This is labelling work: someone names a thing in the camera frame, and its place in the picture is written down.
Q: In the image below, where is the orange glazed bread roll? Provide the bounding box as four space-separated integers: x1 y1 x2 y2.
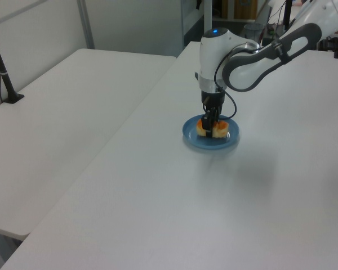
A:
196 119 230 139

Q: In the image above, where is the grey waste bin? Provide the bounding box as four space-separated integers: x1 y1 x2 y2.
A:
244 22 265 43

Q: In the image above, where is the white table frame leg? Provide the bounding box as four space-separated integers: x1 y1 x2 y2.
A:
181 0 214 48

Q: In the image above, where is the wooden cabinet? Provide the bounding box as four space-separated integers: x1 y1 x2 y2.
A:
221 0 259 21

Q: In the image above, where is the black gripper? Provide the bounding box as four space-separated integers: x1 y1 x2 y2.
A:
200 89 226 139

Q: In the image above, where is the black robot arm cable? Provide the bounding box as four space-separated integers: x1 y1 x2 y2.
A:
214 44 264 121

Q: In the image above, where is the blue plastic plate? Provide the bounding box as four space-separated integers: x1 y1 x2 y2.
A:
181 113 241 150

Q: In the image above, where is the black vertical pole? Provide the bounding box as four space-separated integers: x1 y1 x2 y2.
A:
282 0 293 30

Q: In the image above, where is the black camera stand pole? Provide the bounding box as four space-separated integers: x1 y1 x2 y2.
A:
0 21 25 105

